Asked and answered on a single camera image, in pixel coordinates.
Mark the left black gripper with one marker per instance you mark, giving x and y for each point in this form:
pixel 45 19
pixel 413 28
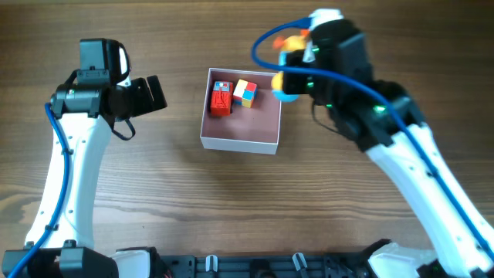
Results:
pixel 147 103

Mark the blue orange toy figure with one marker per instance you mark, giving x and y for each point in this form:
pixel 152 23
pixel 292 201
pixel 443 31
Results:
pixel 286 46

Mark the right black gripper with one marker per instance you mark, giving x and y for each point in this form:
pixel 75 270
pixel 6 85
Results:
pixel 295 72

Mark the pink open cardboard box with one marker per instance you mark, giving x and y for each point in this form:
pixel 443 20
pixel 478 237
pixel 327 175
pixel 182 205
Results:
pixel 252 130

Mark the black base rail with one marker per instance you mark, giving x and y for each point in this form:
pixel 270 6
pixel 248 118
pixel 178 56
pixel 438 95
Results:
pixel 297 265

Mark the multicolour puzzle cube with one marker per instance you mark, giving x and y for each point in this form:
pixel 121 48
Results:
pixel 244 93

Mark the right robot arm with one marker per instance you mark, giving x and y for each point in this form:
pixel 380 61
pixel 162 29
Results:
pixel 328 62

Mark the red toy fire truck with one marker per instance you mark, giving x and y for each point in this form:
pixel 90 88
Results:
pixel 221 99

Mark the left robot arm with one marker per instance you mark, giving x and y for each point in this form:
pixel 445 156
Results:
pixel 82 112

